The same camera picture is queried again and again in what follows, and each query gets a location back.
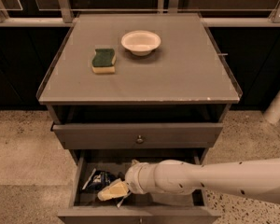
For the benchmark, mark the metal rail frame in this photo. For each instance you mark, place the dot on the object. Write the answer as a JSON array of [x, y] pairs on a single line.
[[65, 6]]

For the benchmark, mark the white pipe leg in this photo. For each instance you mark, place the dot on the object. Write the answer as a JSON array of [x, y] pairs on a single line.
[[272, 113]]

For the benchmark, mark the green yellow sponge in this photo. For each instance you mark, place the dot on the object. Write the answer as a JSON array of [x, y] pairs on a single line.
[[103, 61]]

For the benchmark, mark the white bowl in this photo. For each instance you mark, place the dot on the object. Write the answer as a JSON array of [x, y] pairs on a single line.
[[140, 43]]

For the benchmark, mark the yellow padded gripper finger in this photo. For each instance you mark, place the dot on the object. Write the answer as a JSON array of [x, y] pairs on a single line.
[[116, 189]]

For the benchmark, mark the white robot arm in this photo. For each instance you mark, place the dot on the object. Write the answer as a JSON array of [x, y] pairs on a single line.
[[258, 180]]

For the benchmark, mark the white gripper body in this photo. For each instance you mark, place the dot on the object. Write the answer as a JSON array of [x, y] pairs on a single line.
[[132, 178]]

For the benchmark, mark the grey drawer cabinet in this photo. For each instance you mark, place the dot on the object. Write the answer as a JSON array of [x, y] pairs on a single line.
[[182, 81]]

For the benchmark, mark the grey top drawer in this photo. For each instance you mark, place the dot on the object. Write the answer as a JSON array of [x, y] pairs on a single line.
[[123, 135]]

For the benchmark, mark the blue chip bag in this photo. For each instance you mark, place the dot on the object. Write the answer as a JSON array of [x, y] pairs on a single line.
[[98, 180]]

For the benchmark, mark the round metal drawer knob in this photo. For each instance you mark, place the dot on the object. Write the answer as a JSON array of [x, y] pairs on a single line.
[[139, 139]]

